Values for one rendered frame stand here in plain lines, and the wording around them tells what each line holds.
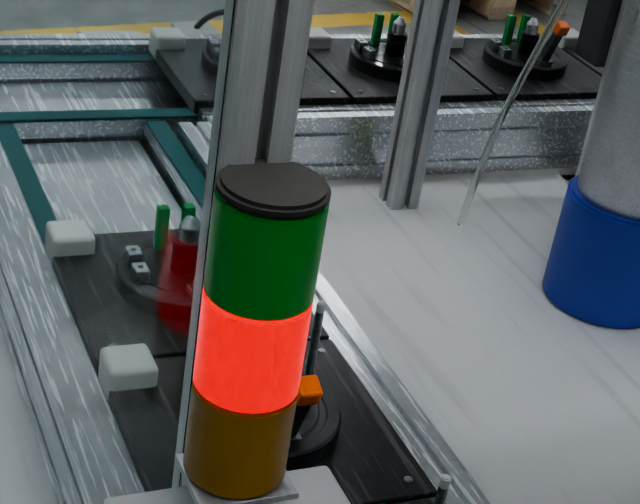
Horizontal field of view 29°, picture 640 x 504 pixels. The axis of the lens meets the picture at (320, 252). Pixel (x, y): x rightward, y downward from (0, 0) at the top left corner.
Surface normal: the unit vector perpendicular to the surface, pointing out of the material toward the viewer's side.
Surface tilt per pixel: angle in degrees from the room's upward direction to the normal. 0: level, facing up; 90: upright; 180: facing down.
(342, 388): 0
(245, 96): 90
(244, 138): 90
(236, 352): 90
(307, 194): 0
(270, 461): 90
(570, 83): 0
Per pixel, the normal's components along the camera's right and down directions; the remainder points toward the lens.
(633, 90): -0.73, 0.23
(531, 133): 0.37, 0.50
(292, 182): 0.14, -0.86
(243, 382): -0.10, 0.47
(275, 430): 0.63, 0.45
